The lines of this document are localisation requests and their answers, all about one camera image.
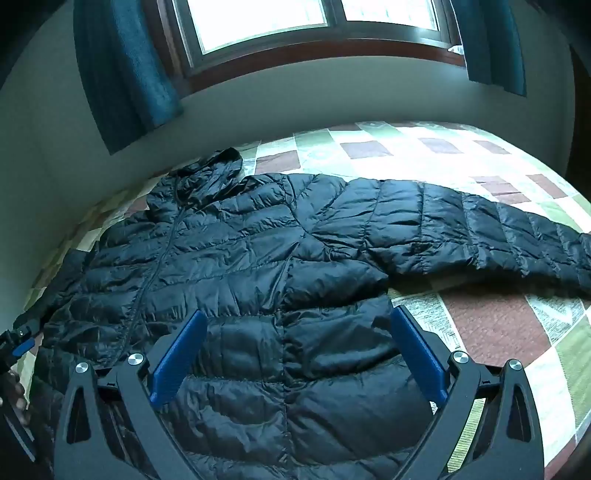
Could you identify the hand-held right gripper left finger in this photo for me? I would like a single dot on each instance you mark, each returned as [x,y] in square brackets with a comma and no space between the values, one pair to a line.
[178,355]

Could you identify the teal curtain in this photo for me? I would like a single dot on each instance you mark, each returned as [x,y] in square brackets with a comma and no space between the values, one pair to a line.
[129,69]
[494,46]

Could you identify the small white object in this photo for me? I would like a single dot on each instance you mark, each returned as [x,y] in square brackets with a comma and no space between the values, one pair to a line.
[456,48]

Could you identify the wooden framed window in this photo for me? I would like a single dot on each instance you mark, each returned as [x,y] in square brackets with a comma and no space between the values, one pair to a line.
[286,23]

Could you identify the black puffer jacket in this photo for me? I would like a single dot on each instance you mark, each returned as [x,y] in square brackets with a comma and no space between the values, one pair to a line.
[258,258]

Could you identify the checked bed blanket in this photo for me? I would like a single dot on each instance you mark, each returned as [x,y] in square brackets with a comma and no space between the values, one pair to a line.
[489,323]

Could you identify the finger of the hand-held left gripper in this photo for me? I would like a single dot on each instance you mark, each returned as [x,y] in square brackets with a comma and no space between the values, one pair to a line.
[19,347]

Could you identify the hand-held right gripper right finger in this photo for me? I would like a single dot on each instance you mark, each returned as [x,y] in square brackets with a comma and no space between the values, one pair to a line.
[418,355]

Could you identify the person's left hand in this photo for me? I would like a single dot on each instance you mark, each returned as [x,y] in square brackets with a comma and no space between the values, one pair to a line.
[10,387]

